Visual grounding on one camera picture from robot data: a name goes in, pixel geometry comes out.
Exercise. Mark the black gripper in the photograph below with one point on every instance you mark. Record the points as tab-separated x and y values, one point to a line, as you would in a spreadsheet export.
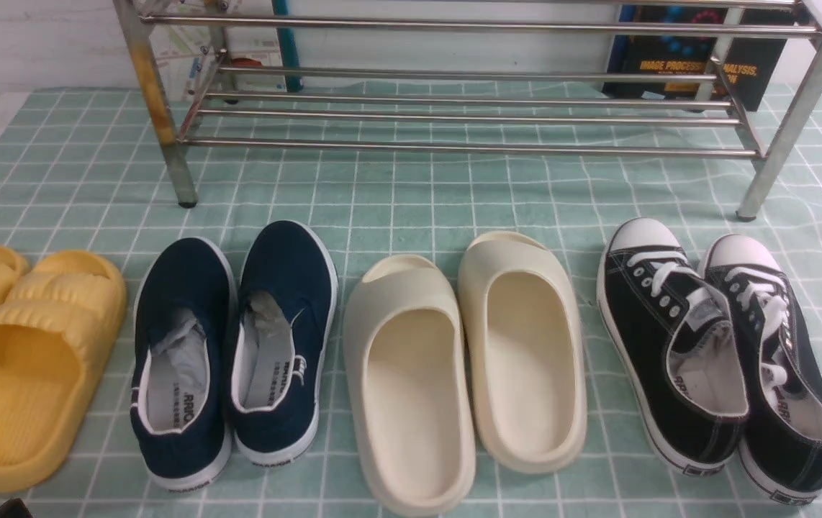
15	508

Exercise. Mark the navy slip-on shoe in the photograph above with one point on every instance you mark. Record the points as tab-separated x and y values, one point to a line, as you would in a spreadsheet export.
285	305
181	319

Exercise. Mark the silver metal shoe rack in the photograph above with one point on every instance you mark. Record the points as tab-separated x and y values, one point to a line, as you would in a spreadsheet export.
717	103

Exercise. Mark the yellow slipper inner right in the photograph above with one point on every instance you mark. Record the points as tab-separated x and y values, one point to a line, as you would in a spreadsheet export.
58	325

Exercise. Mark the cream slide slipper left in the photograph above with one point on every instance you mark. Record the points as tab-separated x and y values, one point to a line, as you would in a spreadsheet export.
404	361

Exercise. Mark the cream slide slipper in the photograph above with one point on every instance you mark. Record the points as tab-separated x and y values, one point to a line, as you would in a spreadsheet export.
404	361
525	349

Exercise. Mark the map poster paper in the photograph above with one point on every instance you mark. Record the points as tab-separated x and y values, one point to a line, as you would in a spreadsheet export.
182	53

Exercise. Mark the green checked tablecloth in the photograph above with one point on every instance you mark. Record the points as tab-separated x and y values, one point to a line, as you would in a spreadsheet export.
81	169

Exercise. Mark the cream slide slipper right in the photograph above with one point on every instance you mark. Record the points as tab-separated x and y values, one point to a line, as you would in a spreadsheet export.
525	349

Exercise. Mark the black canvas sneaker left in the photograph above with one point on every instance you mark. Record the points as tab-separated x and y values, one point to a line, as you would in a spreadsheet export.
674	335

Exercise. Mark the black canvas sneaker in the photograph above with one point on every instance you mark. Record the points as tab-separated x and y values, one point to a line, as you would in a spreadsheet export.
781	444
674	335

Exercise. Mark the black canvas sneaker right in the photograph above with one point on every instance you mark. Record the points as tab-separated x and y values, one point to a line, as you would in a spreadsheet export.
781	444

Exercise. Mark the dark image processing book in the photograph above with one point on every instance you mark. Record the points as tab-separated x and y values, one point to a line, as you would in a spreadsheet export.
749	63

